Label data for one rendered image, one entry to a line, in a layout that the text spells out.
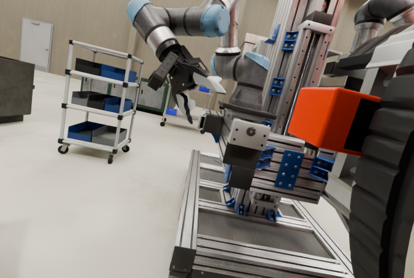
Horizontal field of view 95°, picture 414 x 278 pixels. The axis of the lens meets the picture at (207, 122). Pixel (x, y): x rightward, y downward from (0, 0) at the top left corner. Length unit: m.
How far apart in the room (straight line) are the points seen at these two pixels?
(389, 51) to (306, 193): 0.77
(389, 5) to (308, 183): 0.82
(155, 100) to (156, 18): 4.25
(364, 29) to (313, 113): 1.03
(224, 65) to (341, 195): 0.69
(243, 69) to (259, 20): 9.31
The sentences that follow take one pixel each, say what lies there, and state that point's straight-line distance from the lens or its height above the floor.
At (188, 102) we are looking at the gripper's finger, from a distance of 0.55.
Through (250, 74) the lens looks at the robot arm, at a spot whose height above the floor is 0.96.
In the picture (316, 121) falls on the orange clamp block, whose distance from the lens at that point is 0.26.
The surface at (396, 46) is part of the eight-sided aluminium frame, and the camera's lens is 0.35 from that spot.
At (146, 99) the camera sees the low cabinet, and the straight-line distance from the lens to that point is 4.83.
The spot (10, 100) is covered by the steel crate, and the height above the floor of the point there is 0.29.
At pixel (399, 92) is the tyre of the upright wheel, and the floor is 0.89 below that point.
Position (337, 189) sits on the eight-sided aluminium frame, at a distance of 0.36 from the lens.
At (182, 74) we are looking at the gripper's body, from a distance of 0.49.
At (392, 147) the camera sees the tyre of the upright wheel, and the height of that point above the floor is 0.84.
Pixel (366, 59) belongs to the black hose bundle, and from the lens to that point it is 0.46.
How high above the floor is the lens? 0.85
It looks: 9 degrees down
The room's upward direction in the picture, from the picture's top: 13 degrees clockwise
